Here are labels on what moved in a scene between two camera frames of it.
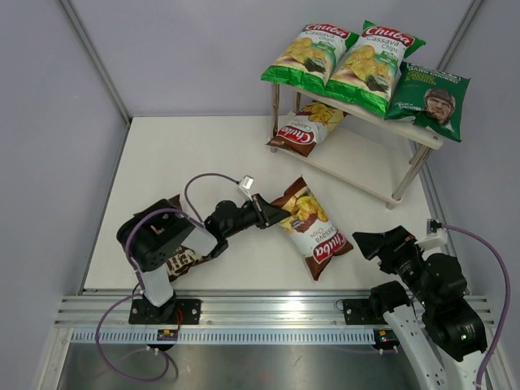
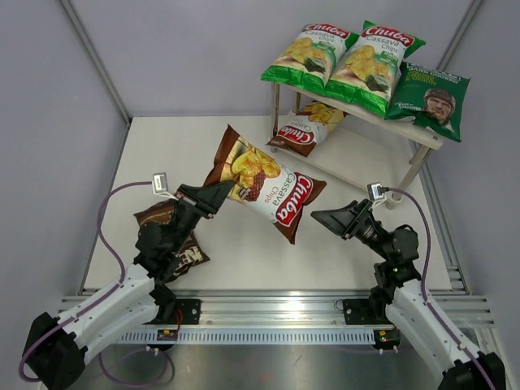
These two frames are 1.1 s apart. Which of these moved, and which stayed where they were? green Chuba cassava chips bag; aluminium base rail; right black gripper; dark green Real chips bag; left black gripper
Moved: left black gripper; right black gripper
Stayed: aluminium base rail; dark green Real chips bag; green Chuba cassava chips bag
